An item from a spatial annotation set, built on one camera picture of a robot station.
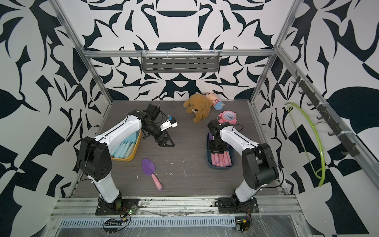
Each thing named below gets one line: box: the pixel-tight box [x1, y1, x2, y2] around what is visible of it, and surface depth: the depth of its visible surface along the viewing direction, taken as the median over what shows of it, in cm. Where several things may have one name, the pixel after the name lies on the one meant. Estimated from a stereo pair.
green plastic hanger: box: [284, 102, 326, 187], surface depth 61 cm
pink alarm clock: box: [217, 110, 237, 125], surface depth 110 cm
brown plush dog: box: [183, 93, 212, 123], surface depth 99 cm
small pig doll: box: [203, 91, 225, 111], surface depth 113 cm
